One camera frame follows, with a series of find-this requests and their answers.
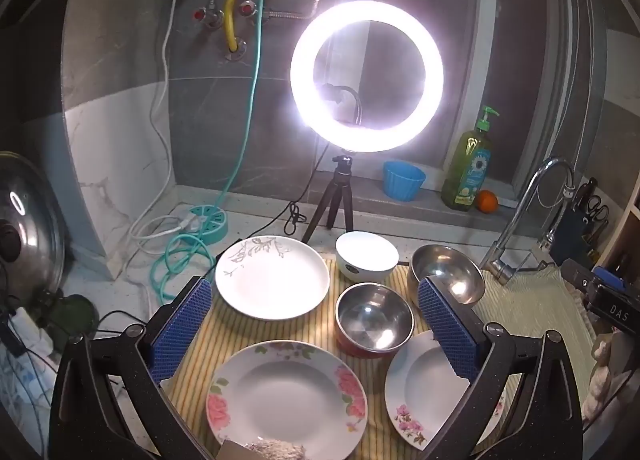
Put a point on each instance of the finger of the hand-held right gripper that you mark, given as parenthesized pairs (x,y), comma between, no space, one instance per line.
(610,280)

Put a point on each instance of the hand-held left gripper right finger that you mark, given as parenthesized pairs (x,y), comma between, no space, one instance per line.
(447,330)

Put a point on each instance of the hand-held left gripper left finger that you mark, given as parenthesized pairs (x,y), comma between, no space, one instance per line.
(182,335)

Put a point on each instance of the large steel bowl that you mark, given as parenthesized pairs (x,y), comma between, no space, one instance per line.
(450,270)

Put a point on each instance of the white plate with purple sprig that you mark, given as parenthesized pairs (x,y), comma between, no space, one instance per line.
(415,390)

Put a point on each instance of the steel bowl with red outside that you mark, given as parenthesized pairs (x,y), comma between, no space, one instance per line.
(375,317)

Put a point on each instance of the white plate with leaf print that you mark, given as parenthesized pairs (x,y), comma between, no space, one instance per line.
(272,280)

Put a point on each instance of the white ceramic bowl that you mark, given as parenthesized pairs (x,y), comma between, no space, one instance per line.
(367,252)

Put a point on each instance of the white plate with pink roses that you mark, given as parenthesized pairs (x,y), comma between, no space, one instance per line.
(285,400)

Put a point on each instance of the person's right hand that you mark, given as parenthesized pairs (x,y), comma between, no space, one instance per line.
(602,380)

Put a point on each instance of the dark knife holder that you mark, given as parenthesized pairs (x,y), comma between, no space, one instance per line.
(575,235)

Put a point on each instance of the yellow striped cloth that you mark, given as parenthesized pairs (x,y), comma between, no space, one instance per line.
(530,310)

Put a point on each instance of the dark green object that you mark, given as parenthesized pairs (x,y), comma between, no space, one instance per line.
(75,315)

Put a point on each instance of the chrome kitchen faucet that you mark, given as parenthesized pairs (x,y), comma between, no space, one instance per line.
(525,205)

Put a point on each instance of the teal round power strip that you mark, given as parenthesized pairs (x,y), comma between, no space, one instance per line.
(210,225)

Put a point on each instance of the orange fruit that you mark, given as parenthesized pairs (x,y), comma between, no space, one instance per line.
(486,201)

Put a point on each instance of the grey fuzzy pad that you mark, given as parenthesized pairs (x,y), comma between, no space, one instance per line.
(277,450)

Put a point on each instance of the white power adapter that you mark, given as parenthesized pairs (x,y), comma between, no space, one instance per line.
(32,332)

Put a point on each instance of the blue fluted cup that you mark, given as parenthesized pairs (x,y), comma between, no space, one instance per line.
(402,182)

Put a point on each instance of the green dish soap bottle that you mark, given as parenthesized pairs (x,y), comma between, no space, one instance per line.
(467,170)

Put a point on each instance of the black tripod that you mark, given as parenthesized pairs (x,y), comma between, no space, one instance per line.
(341,175)

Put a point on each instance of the steel pot lid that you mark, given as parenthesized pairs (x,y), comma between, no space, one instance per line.
(30,220)

